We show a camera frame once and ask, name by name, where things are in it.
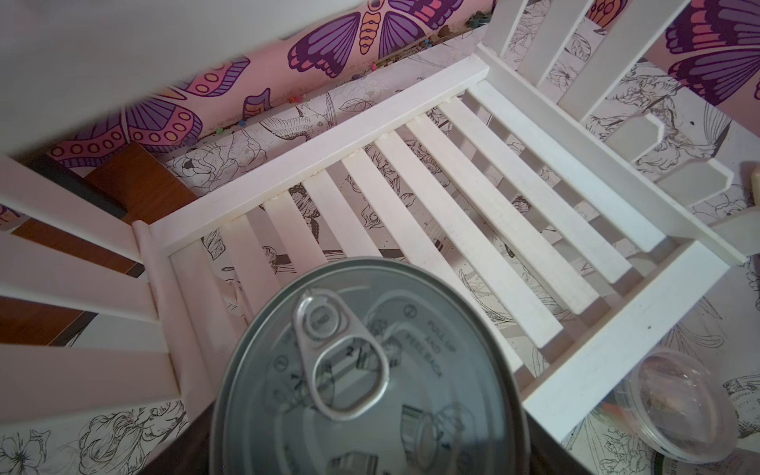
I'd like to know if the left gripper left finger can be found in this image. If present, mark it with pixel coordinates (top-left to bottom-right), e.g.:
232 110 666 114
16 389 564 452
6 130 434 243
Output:
140 403 215 475

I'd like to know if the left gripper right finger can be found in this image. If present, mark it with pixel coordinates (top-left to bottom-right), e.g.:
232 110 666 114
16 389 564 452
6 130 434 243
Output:
526 414 592 475

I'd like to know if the silver tin can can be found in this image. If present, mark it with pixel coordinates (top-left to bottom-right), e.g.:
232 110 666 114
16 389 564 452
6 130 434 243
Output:
210 258 530 474

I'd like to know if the white slatted two-tier shelf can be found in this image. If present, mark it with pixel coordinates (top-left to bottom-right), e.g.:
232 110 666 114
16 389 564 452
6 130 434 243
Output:
1 1 759 439

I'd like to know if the seed jar with red seeds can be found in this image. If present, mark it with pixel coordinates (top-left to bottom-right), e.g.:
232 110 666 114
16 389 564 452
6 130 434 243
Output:
597 348 738 464

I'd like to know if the green watermelon can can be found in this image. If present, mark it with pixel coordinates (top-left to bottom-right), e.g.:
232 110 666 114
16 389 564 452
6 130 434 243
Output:
650 448 760 475

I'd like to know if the brown wooden stepped stand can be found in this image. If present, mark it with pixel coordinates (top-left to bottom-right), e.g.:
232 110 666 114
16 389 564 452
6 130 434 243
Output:
1 144 197 346

